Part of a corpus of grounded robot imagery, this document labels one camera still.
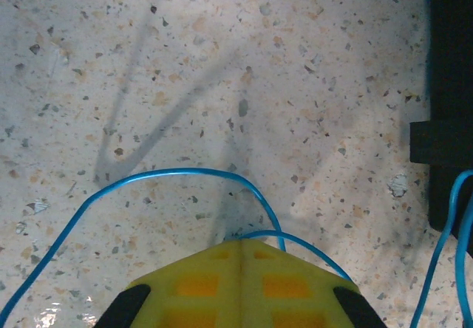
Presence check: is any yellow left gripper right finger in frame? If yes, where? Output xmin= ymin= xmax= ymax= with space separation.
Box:
xmin=240 ymin=239 xmax=387 ymax=328

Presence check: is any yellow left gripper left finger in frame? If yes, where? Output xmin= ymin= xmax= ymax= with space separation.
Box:
xmin=94 ymin=239 xmax=242 ymax=328

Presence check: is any light blue cable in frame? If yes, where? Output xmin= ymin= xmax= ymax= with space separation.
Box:
xmin=0 ymin=168 xmax=473 ymax=328

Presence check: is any black plastic bin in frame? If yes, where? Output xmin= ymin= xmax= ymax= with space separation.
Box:
xmin=409 ymin=0 xmax=473 ymax=259

